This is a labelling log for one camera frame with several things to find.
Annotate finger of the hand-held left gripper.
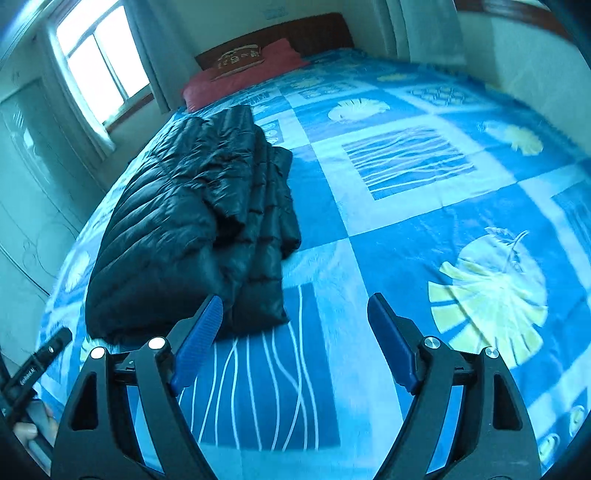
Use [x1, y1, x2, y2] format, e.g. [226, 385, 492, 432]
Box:
[36, 327, 74, 365]

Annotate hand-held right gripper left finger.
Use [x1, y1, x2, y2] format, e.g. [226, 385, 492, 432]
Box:
[51, 294, 225, 480]

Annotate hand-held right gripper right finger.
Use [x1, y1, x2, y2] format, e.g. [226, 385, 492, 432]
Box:
[367, 292, 542, 480]

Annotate black puffer jacket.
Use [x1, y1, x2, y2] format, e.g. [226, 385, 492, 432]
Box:
[84, 105, 303, 344]

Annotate person's left hand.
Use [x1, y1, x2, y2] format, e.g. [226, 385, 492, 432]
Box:
[13, 402, 60, 445]

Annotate blue leaf-print blanket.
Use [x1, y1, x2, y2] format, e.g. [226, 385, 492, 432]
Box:
[34, 46, 591, 480]

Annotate white patterned wardrobe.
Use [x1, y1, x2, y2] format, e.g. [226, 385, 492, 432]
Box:
[0, 78, 108, 366]

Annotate white sheer curtain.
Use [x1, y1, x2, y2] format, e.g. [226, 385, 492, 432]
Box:
[42, 25, 116, 160]

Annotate dark red embroidered cushion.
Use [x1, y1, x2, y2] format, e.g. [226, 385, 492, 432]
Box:
[210, 44, 267, 82]

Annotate grey curtain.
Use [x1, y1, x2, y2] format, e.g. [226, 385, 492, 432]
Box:
[122, 0, 197, 114]

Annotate red pillow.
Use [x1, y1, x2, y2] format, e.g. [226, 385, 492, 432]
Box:
[181, 38, 311, 113]

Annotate brown wooden headboard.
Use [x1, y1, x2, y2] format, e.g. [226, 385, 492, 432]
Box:
[194, 12, 355, 71]

